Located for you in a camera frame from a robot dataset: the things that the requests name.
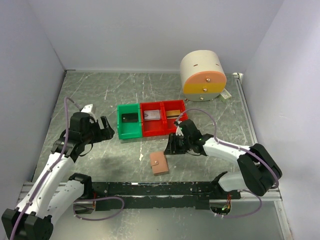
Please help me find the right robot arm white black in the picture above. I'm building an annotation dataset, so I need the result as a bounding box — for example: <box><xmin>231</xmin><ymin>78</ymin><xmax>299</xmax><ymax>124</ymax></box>
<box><xmin>164</xmin><ymin>119</ymin><xmax>283</xmax><ymax>199</ymax></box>

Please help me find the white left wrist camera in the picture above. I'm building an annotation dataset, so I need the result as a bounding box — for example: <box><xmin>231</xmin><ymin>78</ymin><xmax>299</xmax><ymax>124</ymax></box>
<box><xmin>81</xmin><ymin>104</ymin><xmax>97</xmax><ymax>120</ymax></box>

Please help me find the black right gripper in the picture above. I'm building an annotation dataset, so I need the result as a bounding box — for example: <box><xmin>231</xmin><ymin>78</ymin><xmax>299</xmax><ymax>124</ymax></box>
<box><xmin>163</xmin><ymin>132</ymin><xmax>192</xmax><ymax>155</ymax></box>

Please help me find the gold card in bin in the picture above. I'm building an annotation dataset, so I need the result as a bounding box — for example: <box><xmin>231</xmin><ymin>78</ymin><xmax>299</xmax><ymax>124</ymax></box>
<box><xmin>165</xmin><ymin>109</ymin><xmax>181</xmax><ymax>119</ymax></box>

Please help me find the green plastic bin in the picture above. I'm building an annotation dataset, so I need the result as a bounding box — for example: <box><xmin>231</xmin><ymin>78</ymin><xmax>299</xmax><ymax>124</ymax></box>
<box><xmin>117</xmin><ymin>103</ymin><xmax>142</xmax><ymax>140</ymax></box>

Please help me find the red plastic bin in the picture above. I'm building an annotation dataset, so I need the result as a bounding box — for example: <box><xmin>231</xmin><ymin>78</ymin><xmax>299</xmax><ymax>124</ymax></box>
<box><xmin>140</xmin><ymin>101</ymin><xmax>166</xmax><ymax>137</ymax></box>
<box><xmin>162</xmin><ymin>99</ymin><xmax>186</xmax><ymax>134</ymax></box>

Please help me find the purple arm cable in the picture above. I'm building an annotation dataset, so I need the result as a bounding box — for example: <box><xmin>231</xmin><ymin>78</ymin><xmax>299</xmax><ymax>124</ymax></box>
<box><xmin>11</xmin><ymin>96</ymin><xmax>125</xmax><ymax>240</ymax></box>
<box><xmin>174</xmin><ymin>108</ymin><xmax>280</xmax><ymax>219</ymax></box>

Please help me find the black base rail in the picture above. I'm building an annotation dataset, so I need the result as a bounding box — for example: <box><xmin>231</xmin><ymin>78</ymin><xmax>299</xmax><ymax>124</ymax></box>
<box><xmin>79</xmin><ymin>181</ymin><xmax>241</xmax><ymax>211</ymax></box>

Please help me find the black card in green bin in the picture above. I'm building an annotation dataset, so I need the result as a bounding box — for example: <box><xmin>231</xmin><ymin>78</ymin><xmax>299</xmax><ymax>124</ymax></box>
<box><xmin>121</xmin><ymin>112</ymin><xmax>139</xmax><ymax>123</ymax></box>

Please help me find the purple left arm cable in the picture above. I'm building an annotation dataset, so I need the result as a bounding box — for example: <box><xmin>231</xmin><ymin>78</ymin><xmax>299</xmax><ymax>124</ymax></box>
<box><xmin>11</xmin><ymin>96</ymin><xmax>125</xmax><ymax>240</ymax></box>

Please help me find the silver purple card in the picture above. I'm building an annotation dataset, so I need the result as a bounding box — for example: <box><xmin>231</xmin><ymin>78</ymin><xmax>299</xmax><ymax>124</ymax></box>
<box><xmin>143</xmin><ymin>109</ymin><xmax>162</xmax><ymax>121</ymax></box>

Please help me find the white round drawer cabinet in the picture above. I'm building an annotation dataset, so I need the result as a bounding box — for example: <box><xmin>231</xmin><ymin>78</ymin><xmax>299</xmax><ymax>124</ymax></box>
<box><xmin>180</xmin><ymin>50</ymin><xmax>227</xmax><ymax>102</ymax></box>

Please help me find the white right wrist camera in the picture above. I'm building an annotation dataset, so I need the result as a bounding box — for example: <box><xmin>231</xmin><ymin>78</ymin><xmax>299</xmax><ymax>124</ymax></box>
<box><xmin>174</xmin><ymin>121</ymin><xmax>184</xmax><ymax>136</ymax></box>

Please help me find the brown leather card holder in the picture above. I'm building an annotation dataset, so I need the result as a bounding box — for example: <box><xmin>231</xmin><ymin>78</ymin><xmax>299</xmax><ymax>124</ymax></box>
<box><xmin>149</xmin><ymin>151</ymin><xmax>169</xmax><ymax>176</ymax></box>

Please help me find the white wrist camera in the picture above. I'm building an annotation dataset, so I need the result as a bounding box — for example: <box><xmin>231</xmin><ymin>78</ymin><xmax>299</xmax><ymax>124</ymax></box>
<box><xmin>174</xmin><ymin>121</ymin><xmax>184</xmax><ymax>136</ymax></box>
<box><xmin>81</xmin><ymin>104</ymin><xmax>97</xmax><ymax>120</ymax></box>

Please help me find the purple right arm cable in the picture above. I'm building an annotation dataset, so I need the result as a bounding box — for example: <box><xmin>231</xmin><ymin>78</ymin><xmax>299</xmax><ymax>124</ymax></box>
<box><xmin>174</xmin><ymin>108</ymin><xmax>280</xmax><ymax>219</ymax></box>

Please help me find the white corner bracket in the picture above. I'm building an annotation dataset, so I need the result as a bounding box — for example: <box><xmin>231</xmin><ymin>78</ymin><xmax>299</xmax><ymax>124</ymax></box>
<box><xmin>232</xmin><ymin>72</ymin><xmax>244</xmax><ymax>80</ymax></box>

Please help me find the small white green box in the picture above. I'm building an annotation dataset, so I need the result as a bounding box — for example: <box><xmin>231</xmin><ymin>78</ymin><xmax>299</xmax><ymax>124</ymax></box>
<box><xmin>219</xmin><ymin>88</ymin><xmax>232</xmax><ymax>102</ymax></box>

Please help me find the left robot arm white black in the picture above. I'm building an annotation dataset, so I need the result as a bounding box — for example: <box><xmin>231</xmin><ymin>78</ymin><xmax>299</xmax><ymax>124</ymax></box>
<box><xmin>1</xmin><ymin>104</ymin><xmax>115</xmax><ymax>240</ymax></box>

